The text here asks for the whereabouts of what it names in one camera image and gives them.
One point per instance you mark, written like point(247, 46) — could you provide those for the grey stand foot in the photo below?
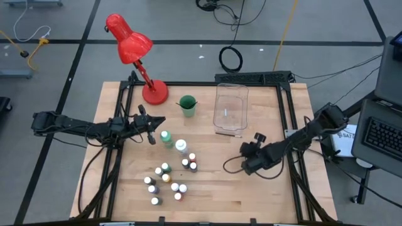
point(15, 74)

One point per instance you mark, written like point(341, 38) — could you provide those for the small teal paint bottle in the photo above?
point(155, 201)

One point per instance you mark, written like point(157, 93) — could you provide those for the large white paint bottle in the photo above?
point(181, 146)

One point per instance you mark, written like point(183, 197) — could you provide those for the clear plastic bin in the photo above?
point(230, 106)

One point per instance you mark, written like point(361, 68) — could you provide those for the small brown paint bottle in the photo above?
point(148, 180)

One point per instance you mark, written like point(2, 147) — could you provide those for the white printed box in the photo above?
point(345, 141)

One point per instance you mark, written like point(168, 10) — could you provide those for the black paintbrush silver ferrule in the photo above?
point(227, 134)

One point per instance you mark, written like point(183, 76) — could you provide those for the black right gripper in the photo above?
point(265, 155)

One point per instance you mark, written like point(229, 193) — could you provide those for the small yellow paint bottle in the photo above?
point(166, 178)

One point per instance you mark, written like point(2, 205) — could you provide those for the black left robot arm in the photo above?
point(69, 125)

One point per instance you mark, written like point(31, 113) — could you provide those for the small purple paint bottle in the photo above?
point(153, 189)

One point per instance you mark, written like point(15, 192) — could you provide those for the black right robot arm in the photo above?
point(301, 138)

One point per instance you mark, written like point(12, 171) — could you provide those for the black laptop stand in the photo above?
point(362, 188)

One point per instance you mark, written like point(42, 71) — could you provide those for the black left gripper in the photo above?
point(138, 125)

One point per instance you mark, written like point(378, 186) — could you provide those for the green plastic cup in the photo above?
point(188, 113)

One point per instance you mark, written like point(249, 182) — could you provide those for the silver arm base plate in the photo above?
point(289, 133)

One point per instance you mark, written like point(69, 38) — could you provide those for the small blue paint bottle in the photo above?
point(193, 166)

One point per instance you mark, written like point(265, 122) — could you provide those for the large green paint bottle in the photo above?
point(166, 138)

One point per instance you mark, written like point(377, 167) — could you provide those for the small black paint bottle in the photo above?
point(185, 162)

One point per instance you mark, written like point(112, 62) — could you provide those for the red desk lamp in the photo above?
point(132, 47)

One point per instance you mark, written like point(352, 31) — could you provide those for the grey open laptop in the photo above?
point(381, 138)

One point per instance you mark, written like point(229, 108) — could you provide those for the black aluminium table frame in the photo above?
point(194, 83)

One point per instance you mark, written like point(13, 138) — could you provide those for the thin black paintbrush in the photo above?
point(183, 106)
point(193, 105)

